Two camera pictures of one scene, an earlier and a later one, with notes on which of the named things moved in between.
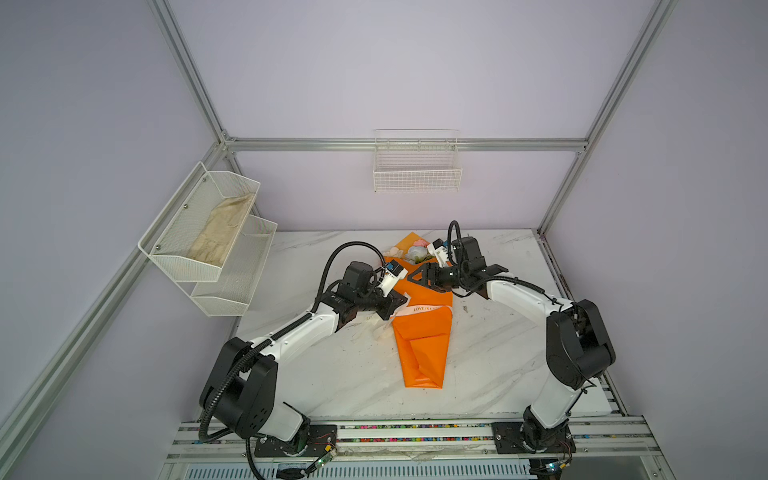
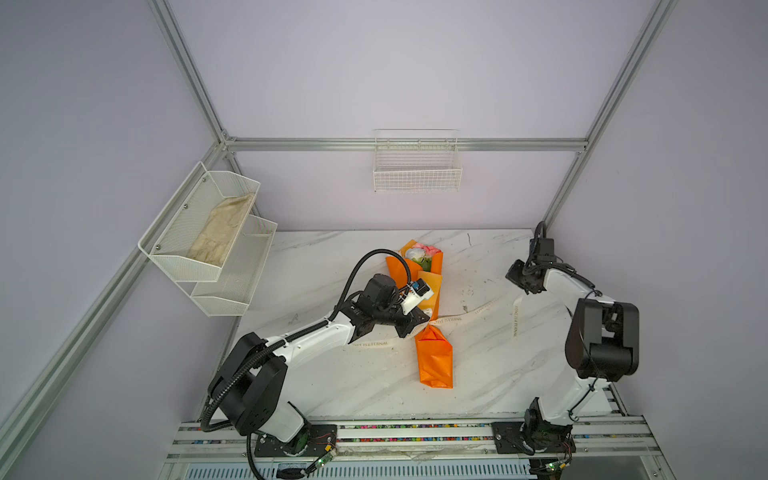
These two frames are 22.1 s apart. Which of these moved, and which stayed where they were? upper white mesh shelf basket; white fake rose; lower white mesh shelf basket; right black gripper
Moved: right black gripper
Stayed: upper white mesh shelf basket; white fake rose; lower white mesh shelf basket
